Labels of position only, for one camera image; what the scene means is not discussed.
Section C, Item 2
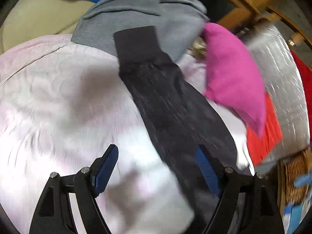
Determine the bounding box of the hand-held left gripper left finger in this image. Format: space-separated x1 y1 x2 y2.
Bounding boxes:
29 144 119 234

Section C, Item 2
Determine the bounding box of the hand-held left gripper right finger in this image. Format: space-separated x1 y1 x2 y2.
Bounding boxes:
194 144 285 234

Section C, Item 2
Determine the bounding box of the black knit sweater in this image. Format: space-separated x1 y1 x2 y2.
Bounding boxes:
113 26 254 234

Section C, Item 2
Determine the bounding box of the folded red cloth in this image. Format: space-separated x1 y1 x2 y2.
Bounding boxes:
246 93 283 166

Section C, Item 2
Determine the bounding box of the wicker basket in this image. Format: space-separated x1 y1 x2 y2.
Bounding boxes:
279 149 312 205

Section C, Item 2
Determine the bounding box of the pale pink bed blanket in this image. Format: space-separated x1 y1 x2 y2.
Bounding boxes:
0 34 254 234

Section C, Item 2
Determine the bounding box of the blue and white box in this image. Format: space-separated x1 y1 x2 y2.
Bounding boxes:
284 203 305 234

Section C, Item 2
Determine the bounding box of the magenta cloth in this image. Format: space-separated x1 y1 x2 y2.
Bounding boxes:
203 22 267 139

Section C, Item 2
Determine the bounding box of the silver foil mat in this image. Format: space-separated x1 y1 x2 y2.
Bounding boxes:
241 24 310 166

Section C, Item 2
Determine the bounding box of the hanging red cloth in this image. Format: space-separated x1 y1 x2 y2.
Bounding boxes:
290 50 312 117

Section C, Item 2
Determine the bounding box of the grey garment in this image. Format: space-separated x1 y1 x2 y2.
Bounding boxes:
71 0 210 61

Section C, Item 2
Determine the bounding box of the beige cushion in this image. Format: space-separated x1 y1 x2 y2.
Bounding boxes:
0 0 98 54

